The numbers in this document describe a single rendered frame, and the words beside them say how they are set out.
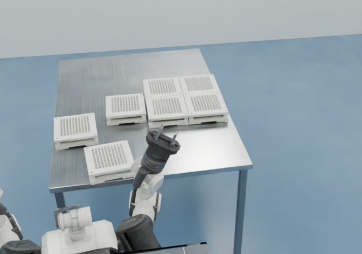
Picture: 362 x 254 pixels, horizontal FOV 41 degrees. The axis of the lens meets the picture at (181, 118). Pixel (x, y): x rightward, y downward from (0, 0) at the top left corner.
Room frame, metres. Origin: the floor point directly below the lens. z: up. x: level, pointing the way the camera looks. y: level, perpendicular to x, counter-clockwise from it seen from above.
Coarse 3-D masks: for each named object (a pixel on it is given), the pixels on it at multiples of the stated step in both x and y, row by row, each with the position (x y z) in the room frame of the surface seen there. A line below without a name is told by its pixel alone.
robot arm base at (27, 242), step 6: (24, 240) 1.22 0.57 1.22; (6, 246) 1.14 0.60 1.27; (12, 246) 1.15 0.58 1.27; (18, 246) 1.15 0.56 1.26; (24, 246) 1.16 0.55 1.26; (30, 246) 1.17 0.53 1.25; (36, 246) 1.17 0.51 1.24; (6, 252) 1.13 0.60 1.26; (12, 252) 1.12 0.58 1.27; (18, 252) 1.13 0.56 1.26; (24, 252) 1.13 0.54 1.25; (30, 252) 1.14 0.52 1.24; (36, 252) 1.15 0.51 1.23
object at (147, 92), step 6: (162, 78) 2.95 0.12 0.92; (168, 78) 2.95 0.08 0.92; (174, 78) 2.95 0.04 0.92; (144, 84) 2.86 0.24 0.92; (156, 84) 2.86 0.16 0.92; (144, 90) 2.78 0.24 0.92; (168, 90) 2.78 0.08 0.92; (180, 90) 2.78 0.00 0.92; (150, 96) 2.71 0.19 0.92; (156, 96) 2.71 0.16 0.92; (162, 96) 2.71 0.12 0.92
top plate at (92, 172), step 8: (104, 144) 2.19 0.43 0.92; (112, 144) 2.19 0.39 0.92; (128, 144) 2.19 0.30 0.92; (88, 152) 2.12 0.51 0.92; (128, 152) 2.12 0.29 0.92; (88, 160) 2.05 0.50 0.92; (96, 160) 2.05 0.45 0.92; (120, 160) 2.05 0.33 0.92; (128, 160) 2.05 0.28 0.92; (88, 168) 1.98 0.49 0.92; (104, 168) 1.98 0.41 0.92; (112, 168) 1.98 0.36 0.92; (120, 168) 1.98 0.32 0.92; (128, 168) 1.99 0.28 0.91
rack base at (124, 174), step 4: (116, 172) 2.00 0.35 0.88; (120, 172) 2.00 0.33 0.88; (124, 172) 2.00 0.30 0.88; (128, 172) 2.00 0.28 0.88; (96, 176) 1.98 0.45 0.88; (100, 176) 1.98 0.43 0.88; (104, 176) 1.98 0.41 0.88; (108, 176) 1.97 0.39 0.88; (112, 176) 1.97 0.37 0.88; (116, 176) 1.97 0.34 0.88; (120, 176) 1.98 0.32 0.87; (124, 176) 1.98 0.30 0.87; (128, 176) 1.99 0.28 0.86; (132, 176) 1.99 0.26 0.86; (96, 180) 1.94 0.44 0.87; (100, 180) 1.95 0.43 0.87; (104, 180) 1.95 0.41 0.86
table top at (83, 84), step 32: (64, 64) 3.32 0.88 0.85; (96, 64) 3.31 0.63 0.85; (128, 64) 3.31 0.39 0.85; (160, 64) 3.30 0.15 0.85; (192, 64) 3.29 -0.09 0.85; (64, 96) 2.84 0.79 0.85; (96, 96) 2.84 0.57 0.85; (96, 128) 2.46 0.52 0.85; (128, 128) 2.45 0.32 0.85; (192, 128) 2.44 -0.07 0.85; (224, 128) 2.44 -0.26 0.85; (64, 160) 2.15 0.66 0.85; (192, 160) 2.13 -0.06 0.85; (224, 160) 2.12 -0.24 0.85
